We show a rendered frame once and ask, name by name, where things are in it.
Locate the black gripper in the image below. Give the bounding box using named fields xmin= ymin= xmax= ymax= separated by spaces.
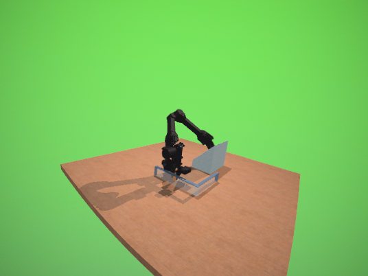
xmin=161 ymin=156 xmax=192 ymax=176

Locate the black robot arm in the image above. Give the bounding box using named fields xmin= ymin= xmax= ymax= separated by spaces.
xmin=162 ymin=108 xmax=215 ymax=171

